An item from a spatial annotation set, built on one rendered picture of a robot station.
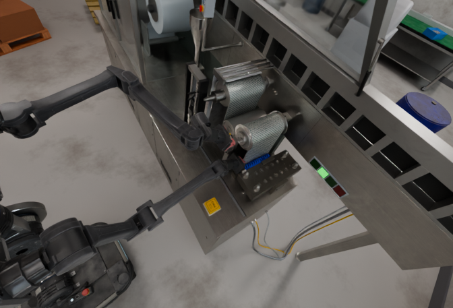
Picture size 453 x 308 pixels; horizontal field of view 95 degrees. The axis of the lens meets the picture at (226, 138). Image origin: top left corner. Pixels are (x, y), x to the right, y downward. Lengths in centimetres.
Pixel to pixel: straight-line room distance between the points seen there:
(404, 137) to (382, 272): 205
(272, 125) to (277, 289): 156
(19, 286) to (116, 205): 164
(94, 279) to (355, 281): 223
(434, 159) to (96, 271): 196
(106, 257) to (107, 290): 20
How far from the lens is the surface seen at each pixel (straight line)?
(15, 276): 70
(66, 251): 65
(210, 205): 125
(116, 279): 186
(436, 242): 122
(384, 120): 103
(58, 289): 182
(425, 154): 103
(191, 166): 136
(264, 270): 224
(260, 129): 109
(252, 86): 119
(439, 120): 338
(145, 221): 97
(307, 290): 240
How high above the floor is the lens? 210
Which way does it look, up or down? 52 degrees down
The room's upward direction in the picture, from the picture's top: 19 degrees clockwise
